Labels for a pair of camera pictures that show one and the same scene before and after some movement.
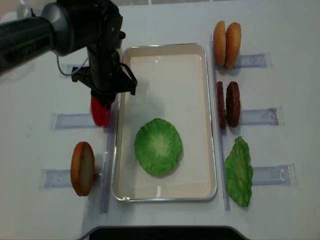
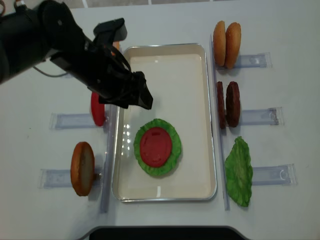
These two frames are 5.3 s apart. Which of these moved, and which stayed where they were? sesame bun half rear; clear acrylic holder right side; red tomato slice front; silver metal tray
Moved: red tomato slice front
Stayed: clear acrylic holder right side; silver metal tray; sesame bun half rear
